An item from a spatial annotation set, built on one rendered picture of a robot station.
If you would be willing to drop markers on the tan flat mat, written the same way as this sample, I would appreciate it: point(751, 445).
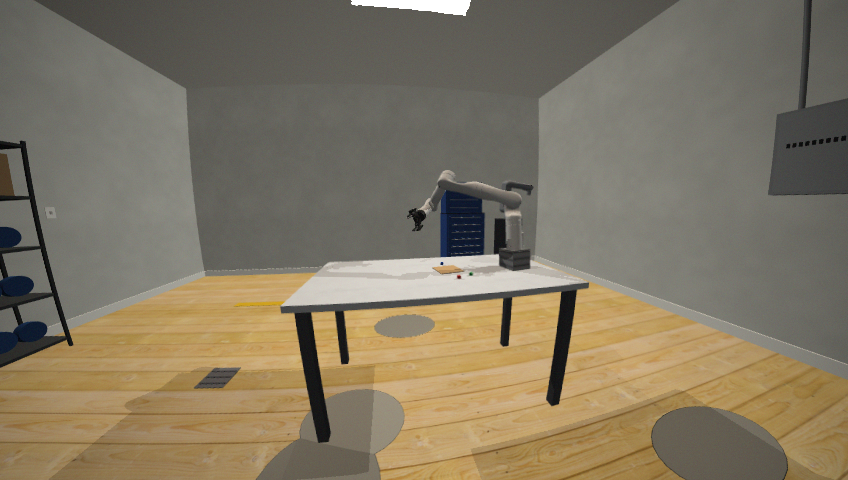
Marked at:
point(447, 269)

